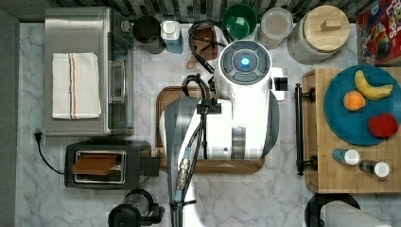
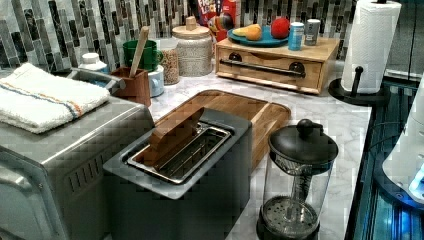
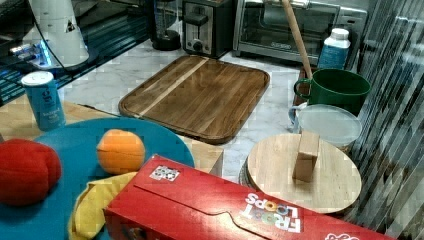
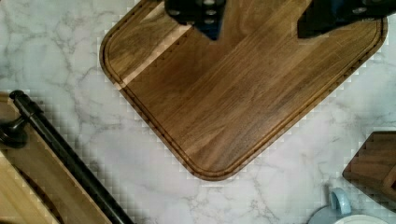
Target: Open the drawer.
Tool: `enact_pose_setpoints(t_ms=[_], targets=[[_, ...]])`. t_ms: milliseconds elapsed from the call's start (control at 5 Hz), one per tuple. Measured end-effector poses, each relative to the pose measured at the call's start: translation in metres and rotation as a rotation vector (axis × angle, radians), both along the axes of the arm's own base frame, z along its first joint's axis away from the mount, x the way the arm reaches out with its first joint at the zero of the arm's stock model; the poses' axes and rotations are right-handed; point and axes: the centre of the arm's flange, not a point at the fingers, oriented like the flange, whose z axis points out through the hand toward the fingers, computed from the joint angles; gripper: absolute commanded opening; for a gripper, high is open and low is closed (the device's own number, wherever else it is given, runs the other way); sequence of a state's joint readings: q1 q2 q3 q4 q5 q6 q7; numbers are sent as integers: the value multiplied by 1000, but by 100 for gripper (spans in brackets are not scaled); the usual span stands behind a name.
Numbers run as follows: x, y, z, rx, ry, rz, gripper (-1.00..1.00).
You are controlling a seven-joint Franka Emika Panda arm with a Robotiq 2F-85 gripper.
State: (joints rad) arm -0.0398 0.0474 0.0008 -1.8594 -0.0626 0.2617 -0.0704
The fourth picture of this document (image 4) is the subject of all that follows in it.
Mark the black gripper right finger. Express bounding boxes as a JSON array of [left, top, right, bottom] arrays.
[[297, 0, 396, 38]]

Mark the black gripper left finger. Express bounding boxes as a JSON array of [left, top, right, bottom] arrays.
[[164, 0, 227, 40]]

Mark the light wooden drawer cabinet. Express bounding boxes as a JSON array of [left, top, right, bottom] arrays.
[[0, 91, 113, 224]]

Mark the wooden cutting board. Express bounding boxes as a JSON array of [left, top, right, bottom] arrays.
[[99, 0, 388, 181]]

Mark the dark wooden spoon box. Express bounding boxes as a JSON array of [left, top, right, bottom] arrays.
[[342, 131, 396, 212]]

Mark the light blue mug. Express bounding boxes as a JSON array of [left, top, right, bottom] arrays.
[[307, 188, 388, 224]]

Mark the black drawer handle bar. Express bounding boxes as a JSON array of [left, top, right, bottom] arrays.
[[1, 90, 134, 224]]

